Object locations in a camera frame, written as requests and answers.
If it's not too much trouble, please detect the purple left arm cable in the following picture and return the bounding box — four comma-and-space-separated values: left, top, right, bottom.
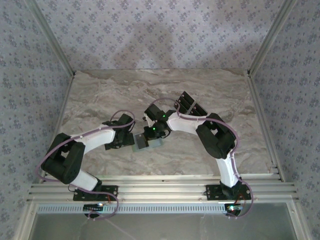
34, 109, 137, 222

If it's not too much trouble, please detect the small circuit board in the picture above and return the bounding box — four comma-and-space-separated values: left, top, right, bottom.
224, 203, 244, 215
83, 203, 106, 212

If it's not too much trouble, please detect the aluminium side rail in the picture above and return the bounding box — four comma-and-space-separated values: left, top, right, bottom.
246, 71, 286, 182
37, 72, 77, 187

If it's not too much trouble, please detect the aluminium corner post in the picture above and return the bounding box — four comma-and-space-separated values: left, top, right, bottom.
26, 0, 77, 76
247, 0, 298, 76

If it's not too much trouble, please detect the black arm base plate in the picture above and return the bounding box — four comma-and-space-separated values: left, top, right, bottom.
72, 184, 119, 202
205, 184, 252, 201

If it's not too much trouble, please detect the grey slotted cable duct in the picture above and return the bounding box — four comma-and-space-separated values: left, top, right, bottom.
36, 202, 230, 215

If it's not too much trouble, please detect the aluminium mounting rail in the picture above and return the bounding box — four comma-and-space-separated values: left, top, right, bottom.
26, 173, 300, 204

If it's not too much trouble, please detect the aluminium frame leg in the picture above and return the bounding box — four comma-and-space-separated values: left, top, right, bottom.
13, 202, 38, 240
287, 199, 313, 240

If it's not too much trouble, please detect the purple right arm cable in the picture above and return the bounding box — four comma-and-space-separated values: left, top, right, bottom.
149, 97, 256, 221

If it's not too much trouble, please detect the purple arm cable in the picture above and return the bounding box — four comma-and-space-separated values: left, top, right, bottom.
34, 109, 137, 222
149, 97, 256, 221

